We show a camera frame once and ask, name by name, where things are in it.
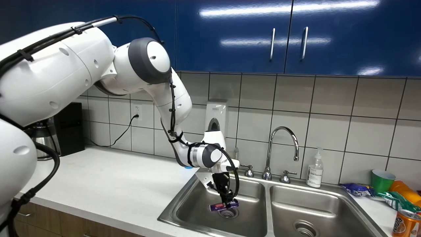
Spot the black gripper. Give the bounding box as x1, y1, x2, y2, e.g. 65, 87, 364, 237
212, 172, 236, 208

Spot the purple candy bar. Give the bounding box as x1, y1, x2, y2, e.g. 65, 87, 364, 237
208, 199, 240, 214

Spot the stainless steel double sink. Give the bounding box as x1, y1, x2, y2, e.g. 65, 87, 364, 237
156, 170, 389, 237

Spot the chrome gooseneck faucet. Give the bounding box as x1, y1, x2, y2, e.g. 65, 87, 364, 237
240, 126, 302, 186

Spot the clear pump soap bottle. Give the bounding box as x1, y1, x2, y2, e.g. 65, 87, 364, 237
305, 148, 325, 190

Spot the blue snack bag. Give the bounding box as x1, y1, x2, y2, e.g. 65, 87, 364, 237
340, 182, 373, 199

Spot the green plastic cup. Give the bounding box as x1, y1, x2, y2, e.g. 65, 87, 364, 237
369, 169, 396, 194

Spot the wooden lower cabinet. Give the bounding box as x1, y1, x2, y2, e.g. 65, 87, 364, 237
12, 199, 147, 237

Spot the green white snack bag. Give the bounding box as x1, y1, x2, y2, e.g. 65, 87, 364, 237
371, 190, 421, 214

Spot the black coffee maker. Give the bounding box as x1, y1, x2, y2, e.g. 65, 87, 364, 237
52, 102, 87, 157

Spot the blue upper cabinet door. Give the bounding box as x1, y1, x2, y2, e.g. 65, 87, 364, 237
172, 0, 289, 76
92, 0, 177, 74
284, 0, 421, 81
35, 0, 96, 32

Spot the orange soda can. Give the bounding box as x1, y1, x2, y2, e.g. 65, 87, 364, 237
390, 208, 421, 237

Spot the orange snack bag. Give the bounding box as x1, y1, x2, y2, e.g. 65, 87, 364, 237
389, 180, 421, 208

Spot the steel coffee carafe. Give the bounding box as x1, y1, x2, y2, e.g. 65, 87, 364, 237
25, 122, 62, 160

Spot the white wall soap dispenser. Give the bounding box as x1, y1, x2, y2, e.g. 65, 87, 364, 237
204, 101, 229, 148

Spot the black power cord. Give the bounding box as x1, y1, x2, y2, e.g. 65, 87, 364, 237
88, 114, 140, 149

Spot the white wall power outlet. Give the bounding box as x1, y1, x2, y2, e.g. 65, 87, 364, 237
130, 104, 143, 128

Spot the silver cabinet door handle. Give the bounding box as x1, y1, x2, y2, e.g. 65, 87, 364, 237
267, 27, 277, 64
300, 25, 310, 64

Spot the thick black base cable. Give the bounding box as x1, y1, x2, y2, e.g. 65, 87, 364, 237
0, 115, 62, 237

